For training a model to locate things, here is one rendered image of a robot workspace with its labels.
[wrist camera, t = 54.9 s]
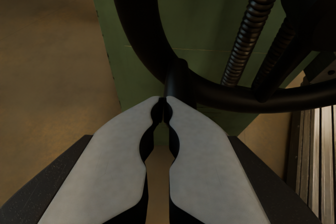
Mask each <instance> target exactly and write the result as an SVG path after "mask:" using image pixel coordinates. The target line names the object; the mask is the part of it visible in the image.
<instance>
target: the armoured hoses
mask: <svg viewBox="0 0 336 224"><path fill-rule="evenodd" d="M275 1H276V0H248V3H249V4H248V5H247V6H246V11H245V12H244V16H243V18H242V22H241V23H240V27H239V31H238V33H237V36H236V38H235V41H234V45H233V46H232V50H231V53H230V56H229V58H228V61H227V64H226V67H225V70H224V72H223V75H222V78H221V81H220V85H223V86H227V87H231V88H237V89H244V90H256V89H257V87H258V86H259V85H260V84H261V82H262V81H263V80H264V78H265V77H266V76H267V75H268V73H269V72H270V71H271V69H272V68H273V67H274V65H275V64H276V62H277V61H278V59H279V58H280V56H281V55H282V53H283V52H284V51H285V49H286V48H287V46H288V45H289V43H290V42H291V40H292V39H293V37H294V36H295V34H296V33H295V31H294V29H293V27H292V25H291V23H290V21H289V19H288V17H287V15H286V17H285V18H284V20H283V23H282V24H281V27H280V28H279V30H278V33H277V34H276V37H275V38H274V40H273V42H272V44H271V46H270V48H269V50H268V52H267V54H266V56H265V58H264V60H263V62H262V64H261V66H260V68H259V70H258V72H257V74H256V76H255V78H254V80H253V82H252V84H251V87H245V86H240V85H237V84H238V82H239V80H240V78H241V76H242V74H243V71H244V69H245V67H246V65H247V63H248V60H249V58H250V56H251V54H252V52H253V49H254V47H255V45H256V43H257V40H258V39H259V36H260V34H261V31H262V30H263V28H264V27H263V26H264V25H265V23H266V20H267V19H268V17H269V16H268V15H269V14H270V13H271V9H272V8H273V6H274V2H275Z"/></svg>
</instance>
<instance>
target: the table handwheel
mask: <svg viewBox="0 0 336 224"><path fill-rule="evenodd" d="M280 1H281V5H282V8H283V10H284V12H285V14H286V16H287V18H288V20H289V22H290V24H291V26H292V28H293V30H294V32H295V36H294V37H293V39H292V40H291V41H290V43H289V44H288V46H287V47H286V49H285V50H284V52H283V53H282V55H281V56H280V58H279V59H278V61H277V62H276V64H275V65H274V66H273V68H272V69H271V70H270V72H269V73H268V74H267V76H266V77H265V78H264V80H263V81H262V82H261V83H260V85H259V86H258V87H257V89H256V90H249V89H240V88H233V87H229V86H224V85H221V84H218V83H215V82H212V81H210V80H207V79H205V78H203V77H201V76H200V75H198V74H196V73H195V72H193V71H192V70H191V69H190V68H188V69H189V72H190V75H191V79H192V84H193V88H194V93H195V98H196V103H197V104H200V105H203V106H206V107H210V108H214V109H218V110H223V111H229V112H236V113H247V114H277V113H289V112H298V111H306V110H312V109H318V108H323V107H328V106H333V105H336V78H333V79H330V80H326V81H322V82H318V83H314V84H309V85H304V86H299V87H292V88H285V89H278V88H279V86H280V85H281V84H282V83H283V82H284V80H285V79H286V78H287V77H288V76H289V75H290V74H291V72H292V71H293V70H294V69H295V68H296V67H297V66H298V65H299V64H300V63H301V62H302V61H303V60H304V59H305V58H306V57H307V56H308V54H309V53H310V52H311V51H316V52H336V0H280ZM114 4H115V7H116V11H117V14H118V17H119V20H120V22H121V25H122V28H123V30H124V32H125V35H126V37H127V39H128V41H129V43H130V45H131V47H132V48H133V50H134V52H135V53H136V55H137V56H138V58H139V59H140V61H141V62H142V63H143V65H144V66H145V67H146V68H147V69H148V70H149V71H150V73H151V74H152V75H153V76H154V77H156V78H157V79H158V80H159V81H160V82H161V83H162V84H164V85H165V80H166V76H167V71H168V64H169V62H170V61H171V60H173V59H176V58H179V57H178V56H177V55H176V54H175V52H174V51H173V49H172V48H171V46H170V44H169V42H168V40H167V37H166V35H165V32H164V29H163V26H162V22H161V18H160V13H159V6H158V0H114Z"/></svg>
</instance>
